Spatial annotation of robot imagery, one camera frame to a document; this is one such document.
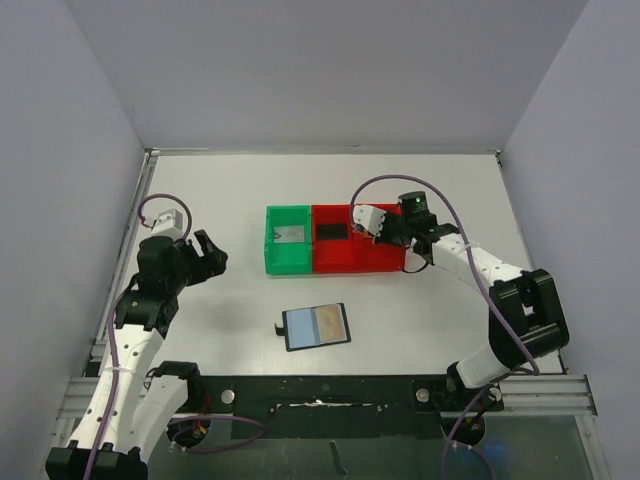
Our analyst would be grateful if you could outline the red plastic bin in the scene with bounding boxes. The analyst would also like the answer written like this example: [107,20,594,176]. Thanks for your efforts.
[311,204,355,274]
[352,229,405,273]

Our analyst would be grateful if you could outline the green plastic bin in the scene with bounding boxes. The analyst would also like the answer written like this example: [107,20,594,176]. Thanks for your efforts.
[264,205,312,275]

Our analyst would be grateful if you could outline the black leather card holder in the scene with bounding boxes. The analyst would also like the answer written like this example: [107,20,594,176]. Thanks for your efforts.
[274,303,351,352]

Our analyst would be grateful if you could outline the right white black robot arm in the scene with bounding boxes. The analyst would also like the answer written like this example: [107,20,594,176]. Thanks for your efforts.
[352,191,569,391]

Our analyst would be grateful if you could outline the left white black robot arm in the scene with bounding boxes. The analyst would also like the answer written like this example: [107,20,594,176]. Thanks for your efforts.
[45,230,228,479]

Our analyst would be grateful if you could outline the black card in bin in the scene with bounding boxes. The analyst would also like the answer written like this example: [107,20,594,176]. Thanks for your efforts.
[316,223,349,241]

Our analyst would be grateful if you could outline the silver card in bin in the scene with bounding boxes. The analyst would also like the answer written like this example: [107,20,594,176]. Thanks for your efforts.
[272,225,306,244]

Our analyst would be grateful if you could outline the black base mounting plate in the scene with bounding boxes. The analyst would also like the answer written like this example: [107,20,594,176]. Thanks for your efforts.
[144,374,504,441]

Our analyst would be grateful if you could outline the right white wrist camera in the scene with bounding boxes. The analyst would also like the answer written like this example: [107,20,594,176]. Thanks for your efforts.
[351,205,386,237]

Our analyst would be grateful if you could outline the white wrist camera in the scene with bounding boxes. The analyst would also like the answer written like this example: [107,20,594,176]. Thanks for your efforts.
[351,205,386,237]
[150,209,184,240]

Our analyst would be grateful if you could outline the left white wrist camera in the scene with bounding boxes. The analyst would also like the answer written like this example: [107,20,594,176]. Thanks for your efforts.
[150,209,184,240]

